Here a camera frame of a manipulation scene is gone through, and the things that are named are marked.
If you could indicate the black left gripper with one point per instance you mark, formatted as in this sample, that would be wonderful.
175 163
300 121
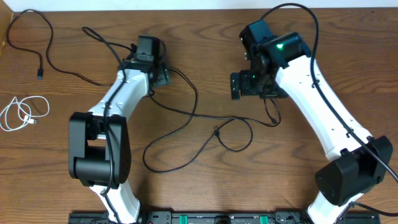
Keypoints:
163 77

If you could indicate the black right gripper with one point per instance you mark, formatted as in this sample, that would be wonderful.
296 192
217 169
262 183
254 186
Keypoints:
245 89

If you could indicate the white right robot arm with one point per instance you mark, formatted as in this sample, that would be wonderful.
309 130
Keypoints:
283 66

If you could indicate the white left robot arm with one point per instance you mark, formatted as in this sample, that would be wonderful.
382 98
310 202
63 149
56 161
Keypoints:
99 150

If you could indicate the brown side panel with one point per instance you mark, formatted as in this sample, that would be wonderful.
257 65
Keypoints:
6 16

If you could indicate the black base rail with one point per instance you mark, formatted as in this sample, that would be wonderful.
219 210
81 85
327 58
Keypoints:
278 217

